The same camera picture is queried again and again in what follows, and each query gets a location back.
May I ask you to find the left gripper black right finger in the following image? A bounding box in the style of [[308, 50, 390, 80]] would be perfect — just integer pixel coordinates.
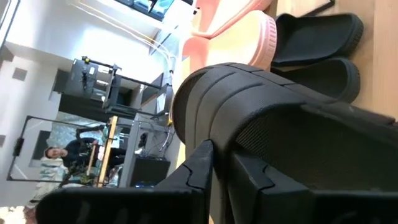
[[228, 150, 315, 224]]

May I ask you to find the black computer tower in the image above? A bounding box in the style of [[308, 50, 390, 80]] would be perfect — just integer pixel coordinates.
[[129, 155, 171, 188]]

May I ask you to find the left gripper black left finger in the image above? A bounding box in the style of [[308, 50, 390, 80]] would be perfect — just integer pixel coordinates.
[[157, 140, 215, 224]]

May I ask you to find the black equipment cart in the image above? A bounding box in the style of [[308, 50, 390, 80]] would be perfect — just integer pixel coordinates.
[[58, 55, 125, 113]]

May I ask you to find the light wooden board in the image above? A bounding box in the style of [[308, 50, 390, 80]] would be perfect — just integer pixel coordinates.
[[97, 115, 119, 188]]

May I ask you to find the pink slide sandal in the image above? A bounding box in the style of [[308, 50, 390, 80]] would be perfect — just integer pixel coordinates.
[[190, 0, 274, 40], [182, 10, 278, 74]]

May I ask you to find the person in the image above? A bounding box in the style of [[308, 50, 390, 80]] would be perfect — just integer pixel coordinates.
[[44, 136, 105, 169]]

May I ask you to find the black slide sandal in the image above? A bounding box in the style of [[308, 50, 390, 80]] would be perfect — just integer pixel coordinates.
[[172, 62, 398, 224], [271, 12, 364, 68], [269, 57, 361, 104]]

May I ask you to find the black camera gantry frame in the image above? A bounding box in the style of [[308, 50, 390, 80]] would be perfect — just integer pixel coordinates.
[[6, 114, 114, 189]]

